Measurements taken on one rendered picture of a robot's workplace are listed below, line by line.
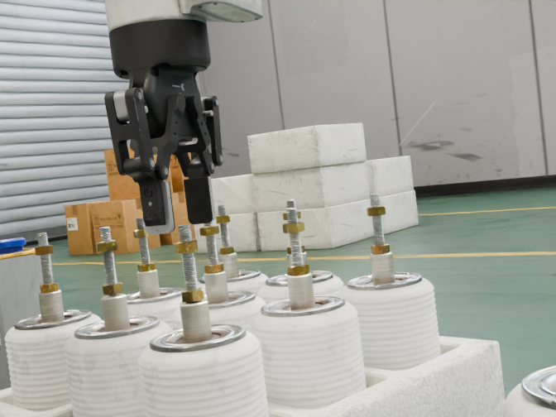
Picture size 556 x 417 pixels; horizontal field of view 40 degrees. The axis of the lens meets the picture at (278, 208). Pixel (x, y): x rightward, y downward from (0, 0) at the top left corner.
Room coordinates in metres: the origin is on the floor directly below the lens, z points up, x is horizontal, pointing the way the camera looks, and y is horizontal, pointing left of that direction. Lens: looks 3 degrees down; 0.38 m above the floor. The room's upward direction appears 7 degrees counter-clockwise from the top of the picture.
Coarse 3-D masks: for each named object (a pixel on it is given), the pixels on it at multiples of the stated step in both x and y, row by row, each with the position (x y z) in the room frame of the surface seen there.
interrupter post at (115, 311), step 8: (104, 296) 0.69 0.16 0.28; (120, 296) 0.68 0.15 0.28; (104, 304) 0.68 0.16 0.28; (112, 304) 0.67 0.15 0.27; (120, 304) 0.68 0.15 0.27; (104, 312) 0.68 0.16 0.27; (112, 312) 0.67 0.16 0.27; (120, 312) 0.68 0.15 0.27; (104, 320) 0.68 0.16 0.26; (112, 320) 0.67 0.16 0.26; (120, 320) 0.67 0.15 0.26; (128, 320) 0.68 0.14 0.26; (112, 328) 0.67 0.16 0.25; (120, 328) 0.67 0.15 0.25
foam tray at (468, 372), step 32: (448, 352) 0.74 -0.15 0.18; (480, 352) 0.74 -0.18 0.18; (384, 384) 0.66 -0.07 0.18; (416, 384) 0.66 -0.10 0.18; (448, 384) 0.69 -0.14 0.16; (480, 384) 0.73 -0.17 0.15; (0, 416) 0.71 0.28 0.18; (32, 416) 0.69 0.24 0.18; (64, 416) 0.69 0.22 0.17; (288, 416) 0.61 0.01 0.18; (320, 416) 0.59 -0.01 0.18; (352, 416) 0.60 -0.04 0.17; (384, 416) 0.63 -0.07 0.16; (416, 416) 0.66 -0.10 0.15; (448, 416) 0.69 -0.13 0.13; (480, 416) 0.73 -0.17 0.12
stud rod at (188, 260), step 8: (184, 224) 0.60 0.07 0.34; (184, 232) 0.59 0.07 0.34; (184, 240) 0.59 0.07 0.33; (184, 256) 0.59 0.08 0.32; (192, 256) 0.60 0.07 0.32; (184, 264) 0.59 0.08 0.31; (192, 264) 0.59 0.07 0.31; (192, 272) 0.59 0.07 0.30; (192, 280) 0.59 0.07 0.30; (192, 288) 0.59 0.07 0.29
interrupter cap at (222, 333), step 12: (216, 324) 0.63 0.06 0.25; (228, 324) 0.62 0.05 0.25; (156, 336) 0.61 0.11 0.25; (168, 336) 0.61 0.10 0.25; (180, 336) 0.61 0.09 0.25; (216, 336) 0.60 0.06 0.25; (228, 336) 0.58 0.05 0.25; (240, 336) 0.58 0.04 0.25; (156, 348) 0.57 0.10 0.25; (168, 348) 0.57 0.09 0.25; (180, 348) 0.56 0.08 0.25; (192, 348) 0.56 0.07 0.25; (204, 348) 0.56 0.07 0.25
